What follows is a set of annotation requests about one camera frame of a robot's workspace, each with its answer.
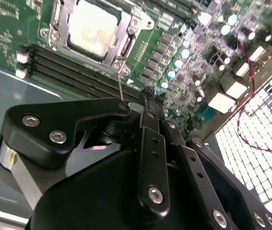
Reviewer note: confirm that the metal socket cover frame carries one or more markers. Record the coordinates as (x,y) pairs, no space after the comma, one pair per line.
(63,28)

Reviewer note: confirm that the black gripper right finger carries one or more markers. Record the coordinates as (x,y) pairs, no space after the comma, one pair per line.
(198,167)

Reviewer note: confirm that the metal socket locking lever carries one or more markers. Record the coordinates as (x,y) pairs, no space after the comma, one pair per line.
(120,86)

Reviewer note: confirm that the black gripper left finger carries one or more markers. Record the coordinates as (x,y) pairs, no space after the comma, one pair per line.
(54,119)

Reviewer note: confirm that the silver CPU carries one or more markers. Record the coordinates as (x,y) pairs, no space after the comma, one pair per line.
(92,26)

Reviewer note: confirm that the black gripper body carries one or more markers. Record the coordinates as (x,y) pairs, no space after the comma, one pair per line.
(97,196)

